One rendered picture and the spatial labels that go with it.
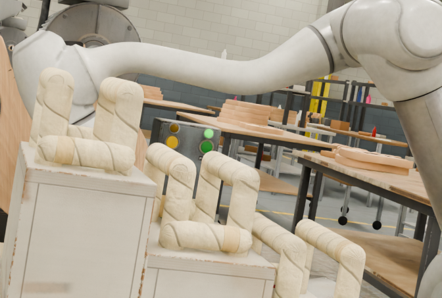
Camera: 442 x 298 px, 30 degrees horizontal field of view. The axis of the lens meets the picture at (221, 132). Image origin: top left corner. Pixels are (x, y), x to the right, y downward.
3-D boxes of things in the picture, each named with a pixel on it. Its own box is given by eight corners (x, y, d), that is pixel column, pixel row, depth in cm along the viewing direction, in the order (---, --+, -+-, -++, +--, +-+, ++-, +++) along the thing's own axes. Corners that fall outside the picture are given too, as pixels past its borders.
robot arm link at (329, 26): (295, 18, 158) (321, 16, 145) (375, -19, 162) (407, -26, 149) (321, 80, 161) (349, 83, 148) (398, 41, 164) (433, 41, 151)
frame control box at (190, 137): (108, 202, 227) (123, 109, 225) (183, 211, 233) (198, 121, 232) (123, 220, 203) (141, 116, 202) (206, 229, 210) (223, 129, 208)
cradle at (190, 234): (157, 241, 100) (161, 215, 100) (245, 250, 103) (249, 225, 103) (162, 247, 97) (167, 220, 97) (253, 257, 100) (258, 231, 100)
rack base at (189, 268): (100, 270, 120) (110, 208, 120) (208, 281, 125) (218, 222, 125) (133, 332, 94) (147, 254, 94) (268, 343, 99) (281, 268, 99)
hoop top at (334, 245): (291, 236, 124) (294, 215, 124) (310, 239, 125) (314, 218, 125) (344, 270, 105) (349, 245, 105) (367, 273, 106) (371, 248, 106)
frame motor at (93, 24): (22, 91, 234) (37, 0, 232) (116, 106, 242) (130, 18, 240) (31, 100, 195) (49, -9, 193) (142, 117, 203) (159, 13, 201)
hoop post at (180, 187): (154, 242, 101) (167, 167, 101) (179, 245, 102) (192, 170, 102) (160, 248, 98) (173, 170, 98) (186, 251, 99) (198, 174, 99)
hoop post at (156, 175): (133, 216, 117) (143, 150, 117) (154, 218, 118) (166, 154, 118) (137, 220, 114) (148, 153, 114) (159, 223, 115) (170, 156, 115)
